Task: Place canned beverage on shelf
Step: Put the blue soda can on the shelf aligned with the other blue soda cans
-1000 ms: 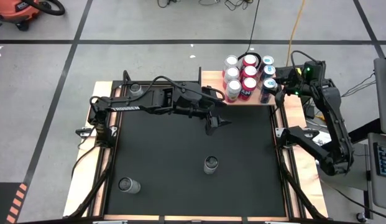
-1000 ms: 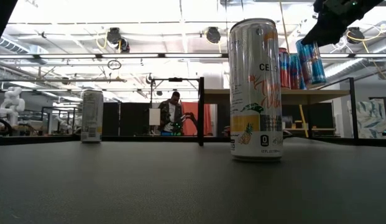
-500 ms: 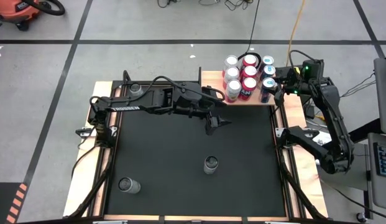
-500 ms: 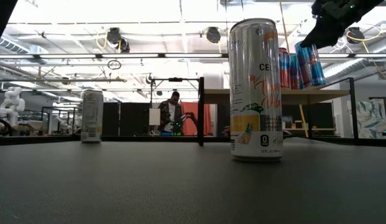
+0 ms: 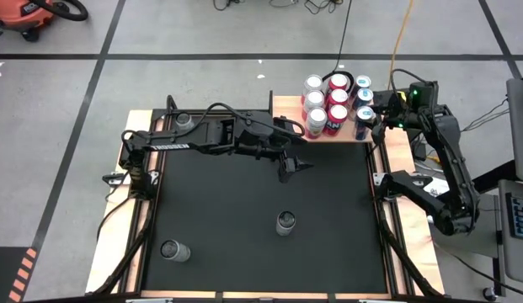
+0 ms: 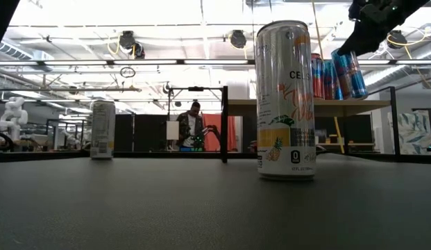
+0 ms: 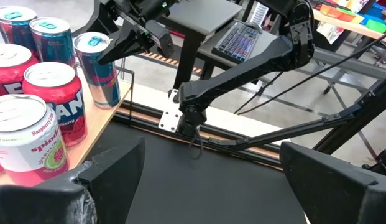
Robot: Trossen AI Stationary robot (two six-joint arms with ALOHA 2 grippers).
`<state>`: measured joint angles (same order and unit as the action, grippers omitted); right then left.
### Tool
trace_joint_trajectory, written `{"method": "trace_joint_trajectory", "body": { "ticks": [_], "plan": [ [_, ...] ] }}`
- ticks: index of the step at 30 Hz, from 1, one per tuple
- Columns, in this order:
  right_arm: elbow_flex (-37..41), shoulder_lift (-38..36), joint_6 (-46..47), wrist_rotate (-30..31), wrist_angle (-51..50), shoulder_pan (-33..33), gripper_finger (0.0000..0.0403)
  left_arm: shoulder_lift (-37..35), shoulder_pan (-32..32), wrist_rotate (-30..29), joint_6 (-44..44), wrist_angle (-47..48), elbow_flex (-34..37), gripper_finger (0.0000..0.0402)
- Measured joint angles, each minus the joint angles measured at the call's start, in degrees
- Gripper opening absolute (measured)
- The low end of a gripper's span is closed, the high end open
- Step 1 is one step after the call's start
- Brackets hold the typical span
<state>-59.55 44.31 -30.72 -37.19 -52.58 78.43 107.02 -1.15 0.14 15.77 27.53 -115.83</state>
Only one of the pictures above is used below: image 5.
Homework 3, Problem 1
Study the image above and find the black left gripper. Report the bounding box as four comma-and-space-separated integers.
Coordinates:
234, 111, 315, 184

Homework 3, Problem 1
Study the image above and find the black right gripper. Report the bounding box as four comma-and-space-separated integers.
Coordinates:
363, 89, 414, 146

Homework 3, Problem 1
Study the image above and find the dark slim can teal tab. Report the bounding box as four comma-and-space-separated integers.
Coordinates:
353, 104, 376, 141

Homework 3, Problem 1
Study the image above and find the red Fanta can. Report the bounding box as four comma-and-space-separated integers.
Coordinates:
326, 88, 350, 109
323, 104, 351, 137
327, 72, 350, 92

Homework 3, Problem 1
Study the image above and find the blue silver Red Bull can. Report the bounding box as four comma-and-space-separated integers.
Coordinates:
349, 74, 373, 96

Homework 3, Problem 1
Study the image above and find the silver white Celsius can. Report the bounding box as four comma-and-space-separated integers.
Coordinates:
275, 210, 297, 237

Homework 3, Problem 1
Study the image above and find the silver slim can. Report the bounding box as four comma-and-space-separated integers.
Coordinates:
159, 238, 192, 263
175, 111, 195, 130

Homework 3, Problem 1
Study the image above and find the wooden shelf with black legs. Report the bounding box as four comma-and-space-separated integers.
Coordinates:
268, 89, 387, 159

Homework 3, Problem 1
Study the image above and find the black desk beam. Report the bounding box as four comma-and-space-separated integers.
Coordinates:
471, 159, 519, 195

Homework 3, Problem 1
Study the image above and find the grey monitor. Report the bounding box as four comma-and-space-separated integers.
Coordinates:
505, 77, 523, 183

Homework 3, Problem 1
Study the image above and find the grey laptop with keyboard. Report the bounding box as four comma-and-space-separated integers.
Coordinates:
496, 178, 523, 285

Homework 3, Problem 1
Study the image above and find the black orange hazard mat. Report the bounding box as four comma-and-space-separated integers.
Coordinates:
0, 246, 40, 303

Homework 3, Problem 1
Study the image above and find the orange shop vacuum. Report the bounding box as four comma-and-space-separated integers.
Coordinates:
0, 0, 56, 43

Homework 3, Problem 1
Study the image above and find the yellow cable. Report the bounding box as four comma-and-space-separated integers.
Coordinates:
387, 0, 415, 92

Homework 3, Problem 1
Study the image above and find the black coiled cable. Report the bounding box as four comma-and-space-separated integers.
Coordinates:
318, 0, 355, 97

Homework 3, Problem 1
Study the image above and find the black floor cable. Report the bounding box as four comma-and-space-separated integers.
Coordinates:
95, 195, 132, 242
302, 0, 344, 16
212, 0, 241, 12

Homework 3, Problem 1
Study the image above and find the black vacuum hose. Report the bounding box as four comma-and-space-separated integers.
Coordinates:
31, 0, 90, 23

